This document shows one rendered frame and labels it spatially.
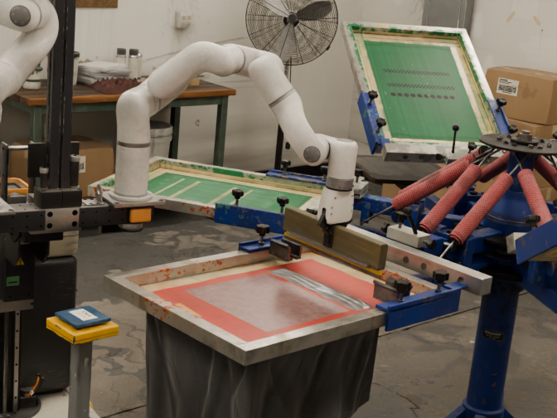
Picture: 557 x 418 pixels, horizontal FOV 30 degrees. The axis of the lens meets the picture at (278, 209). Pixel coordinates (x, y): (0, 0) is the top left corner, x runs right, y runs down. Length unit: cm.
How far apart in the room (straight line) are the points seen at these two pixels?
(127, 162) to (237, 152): 484
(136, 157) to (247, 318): 60
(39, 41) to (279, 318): 94
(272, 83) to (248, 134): 499
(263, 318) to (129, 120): 69
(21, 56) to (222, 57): 53
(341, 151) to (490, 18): 492
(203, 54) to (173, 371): 85
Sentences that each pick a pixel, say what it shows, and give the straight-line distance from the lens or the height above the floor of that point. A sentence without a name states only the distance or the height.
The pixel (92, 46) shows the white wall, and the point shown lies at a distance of 687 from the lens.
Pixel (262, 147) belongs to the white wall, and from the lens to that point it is 795.
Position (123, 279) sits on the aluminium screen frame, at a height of 99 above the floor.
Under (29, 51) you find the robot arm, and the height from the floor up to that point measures 157.
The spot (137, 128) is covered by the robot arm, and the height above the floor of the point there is 135.
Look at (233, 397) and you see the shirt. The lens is 264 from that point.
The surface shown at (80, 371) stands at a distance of 264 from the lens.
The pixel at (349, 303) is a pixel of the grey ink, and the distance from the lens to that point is 284.
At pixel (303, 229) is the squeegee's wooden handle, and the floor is 110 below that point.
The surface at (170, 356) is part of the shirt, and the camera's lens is 280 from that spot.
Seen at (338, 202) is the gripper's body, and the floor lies 121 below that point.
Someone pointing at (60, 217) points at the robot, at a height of 110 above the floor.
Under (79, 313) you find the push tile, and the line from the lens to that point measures 262.
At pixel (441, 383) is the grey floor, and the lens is 484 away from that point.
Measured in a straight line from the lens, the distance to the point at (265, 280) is 297.
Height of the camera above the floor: 193
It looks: 15 degrees down
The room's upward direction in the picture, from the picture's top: 5 degrees clockwise
